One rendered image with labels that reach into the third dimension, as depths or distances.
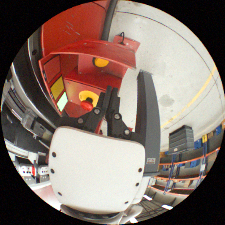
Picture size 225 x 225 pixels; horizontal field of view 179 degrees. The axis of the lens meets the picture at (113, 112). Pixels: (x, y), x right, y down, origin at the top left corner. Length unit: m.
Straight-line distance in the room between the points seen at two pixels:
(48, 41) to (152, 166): 0.69
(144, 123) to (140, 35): 0.83
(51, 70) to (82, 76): 0.10
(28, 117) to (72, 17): 0.45
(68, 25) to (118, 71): 0.28
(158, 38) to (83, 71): 0.85
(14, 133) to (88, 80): 0.97
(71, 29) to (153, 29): 0.76
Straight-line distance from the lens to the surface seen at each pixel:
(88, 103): 0.21
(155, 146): 0.50
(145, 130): 0.49
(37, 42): 0.27
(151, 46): 0.94
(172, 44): 1.01
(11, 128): 0.99
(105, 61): 0.22
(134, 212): 0.64
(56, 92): 0.22
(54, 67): 0.19
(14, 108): 0.65
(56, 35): 0.31
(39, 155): 0.61
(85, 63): 0.22
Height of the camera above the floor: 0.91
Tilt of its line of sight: 32 degrees down
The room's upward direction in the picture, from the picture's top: 165 degrees counter-clockwise
